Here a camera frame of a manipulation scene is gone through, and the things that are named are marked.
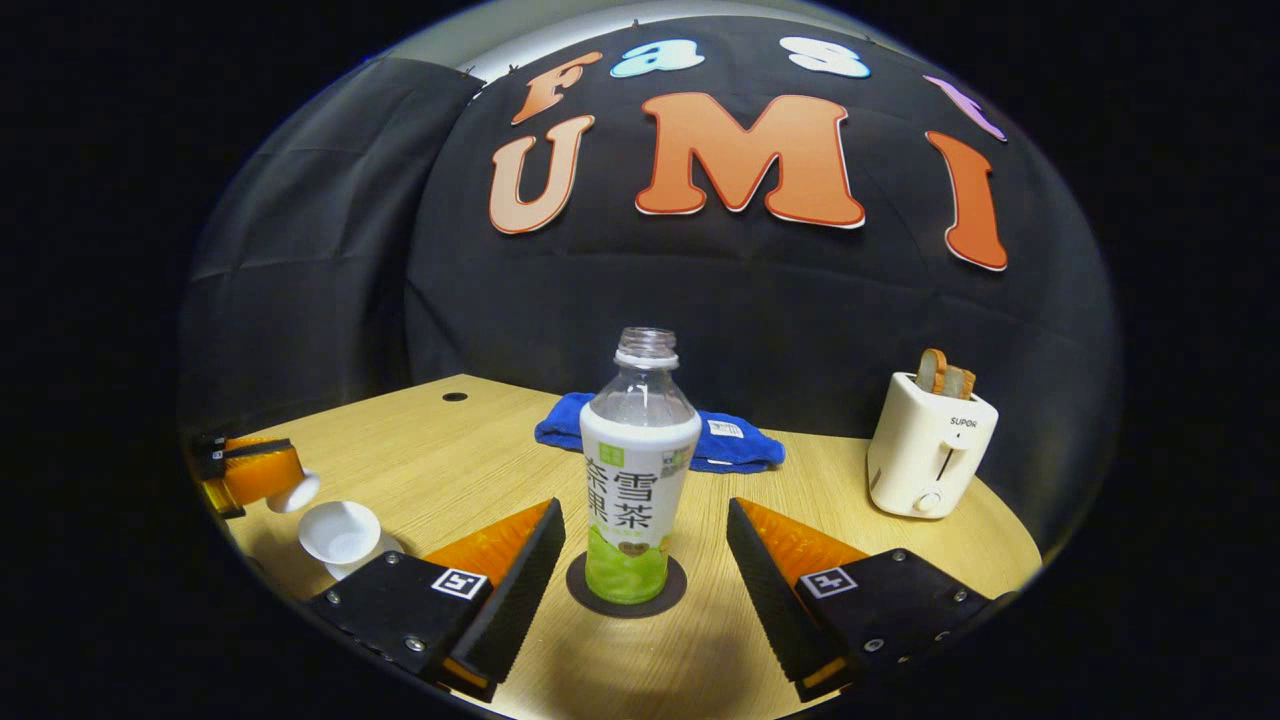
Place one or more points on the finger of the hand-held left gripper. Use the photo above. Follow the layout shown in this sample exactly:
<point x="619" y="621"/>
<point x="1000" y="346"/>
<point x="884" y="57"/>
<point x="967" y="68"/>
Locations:
<point x="250" y="447"/>
<point x="255" y="478"/>

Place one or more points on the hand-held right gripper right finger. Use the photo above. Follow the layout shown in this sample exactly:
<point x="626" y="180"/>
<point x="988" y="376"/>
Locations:
<point x="772" y="605"/>

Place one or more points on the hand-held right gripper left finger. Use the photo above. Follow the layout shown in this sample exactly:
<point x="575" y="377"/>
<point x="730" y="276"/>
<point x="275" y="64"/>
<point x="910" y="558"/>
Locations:
<point x="515" y="595"/>

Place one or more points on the dark brown round coaster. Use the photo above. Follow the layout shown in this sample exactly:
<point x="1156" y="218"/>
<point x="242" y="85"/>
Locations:
<point x="675" y="590"/>

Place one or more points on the white teacup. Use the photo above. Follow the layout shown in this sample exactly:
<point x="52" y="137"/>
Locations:
<point x="340" y="535"/>

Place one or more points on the clear water bottle green label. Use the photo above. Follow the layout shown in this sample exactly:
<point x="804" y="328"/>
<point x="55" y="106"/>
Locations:
<point x="635" y="480"/>

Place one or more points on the white saucer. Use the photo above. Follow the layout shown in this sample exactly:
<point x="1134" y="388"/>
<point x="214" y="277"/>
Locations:
<point x="390" y="548"/>

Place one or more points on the blue folded cloth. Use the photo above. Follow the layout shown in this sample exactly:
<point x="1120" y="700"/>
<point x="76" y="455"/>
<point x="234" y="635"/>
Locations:
<point x="735" y="445"/>

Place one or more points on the white toaster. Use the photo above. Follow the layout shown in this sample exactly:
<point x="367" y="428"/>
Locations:
<point x="925" y="455"/>

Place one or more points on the toast bread slice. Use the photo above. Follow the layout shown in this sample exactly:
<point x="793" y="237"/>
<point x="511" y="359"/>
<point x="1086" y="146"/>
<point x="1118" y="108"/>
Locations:
<point x="932" y="370"/>
<point x="962" y="384"/>

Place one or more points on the black backdrop cloth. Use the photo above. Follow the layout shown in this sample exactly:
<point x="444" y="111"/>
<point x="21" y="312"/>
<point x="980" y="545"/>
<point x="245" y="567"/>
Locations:
<point x="700" y="300"/>

